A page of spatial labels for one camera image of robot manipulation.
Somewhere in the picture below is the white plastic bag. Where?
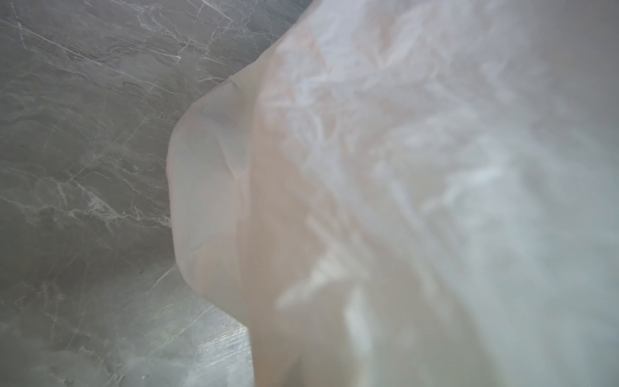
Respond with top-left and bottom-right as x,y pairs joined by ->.
167,1 -> 618,386

